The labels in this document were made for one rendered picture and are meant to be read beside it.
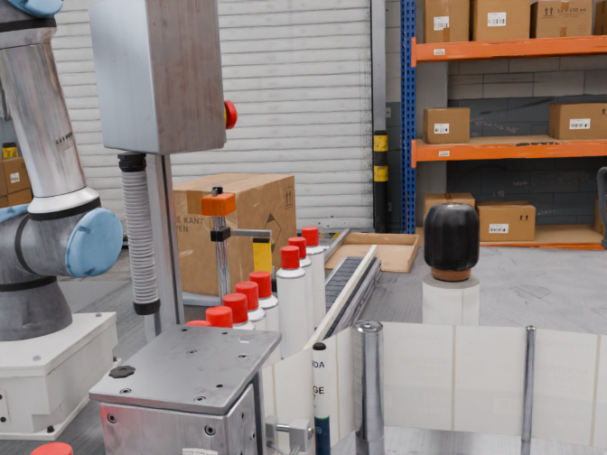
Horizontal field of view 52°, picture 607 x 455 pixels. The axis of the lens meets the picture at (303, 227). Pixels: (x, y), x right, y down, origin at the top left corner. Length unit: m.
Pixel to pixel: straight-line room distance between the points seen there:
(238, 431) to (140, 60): 0.46
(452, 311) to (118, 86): 0.56
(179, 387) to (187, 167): 5.00
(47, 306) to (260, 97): 4.21
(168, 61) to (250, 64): 4.53
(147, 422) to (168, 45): 0.44
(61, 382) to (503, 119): 4.74
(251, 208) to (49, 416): 0.71
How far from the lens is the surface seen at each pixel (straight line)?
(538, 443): 0.93
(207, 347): 0.54
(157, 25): 0.76
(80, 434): 1.10
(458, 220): 0.91
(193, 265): 1.60
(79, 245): 1.06
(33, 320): 1.21
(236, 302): 0.83
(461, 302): 0.94
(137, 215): 0.80
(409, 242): 2.07
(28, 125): 1.07
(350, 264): 1.69
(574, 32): 4.81
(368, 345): 0.77
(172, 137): 0.76
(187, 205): 1.57
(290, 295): 1.08
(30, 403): 1.09
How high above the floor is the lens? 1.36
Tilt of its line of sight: 13 degrees down
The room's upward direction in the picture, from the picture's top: 2 degrees counter-clockwise
